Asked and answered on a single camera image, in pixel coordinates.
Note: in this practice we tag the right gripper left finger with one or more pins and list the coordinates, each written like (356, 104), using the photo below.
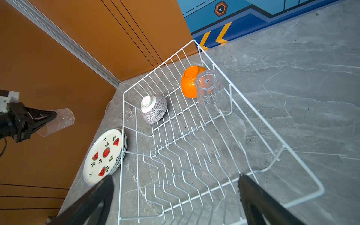
(92, 208)

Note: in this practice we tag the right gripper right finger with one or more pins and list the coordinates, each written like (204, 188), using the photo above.
(260, 207)

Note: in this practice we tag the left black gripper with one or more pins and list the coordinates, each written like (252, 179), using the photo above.
(15, 122)

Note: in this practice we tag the clear glass cup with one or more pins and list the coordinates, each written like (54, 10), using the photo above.
(64, 119)
(116, 108)
(209, 87)

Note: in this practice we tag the white plate red pattern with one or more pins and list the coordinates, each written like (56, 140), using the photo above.
(102, 156)

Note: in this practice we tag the green rimmed white plate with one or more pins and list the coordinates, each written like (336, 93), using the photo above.
(124, 148)

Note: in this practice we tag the white wire dish rack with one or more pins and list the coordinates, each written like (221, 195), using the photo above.
(184, 169)

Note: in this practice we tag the clear glass cup back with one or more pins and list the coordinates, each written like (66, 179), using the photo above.
(209, 87)

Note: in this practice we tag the clear glass cup front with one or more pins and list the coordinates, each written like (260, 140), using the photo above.
(116, 108)

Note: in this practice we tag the small white bowl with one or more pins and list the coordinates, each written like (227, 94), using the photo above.
(153, 108)

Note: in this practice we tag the orange bowl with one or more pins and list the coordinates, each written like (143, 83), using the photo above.
(188, 81)

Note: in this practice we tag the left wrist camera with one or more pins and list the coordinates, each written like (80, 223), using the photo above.
(7, 97)

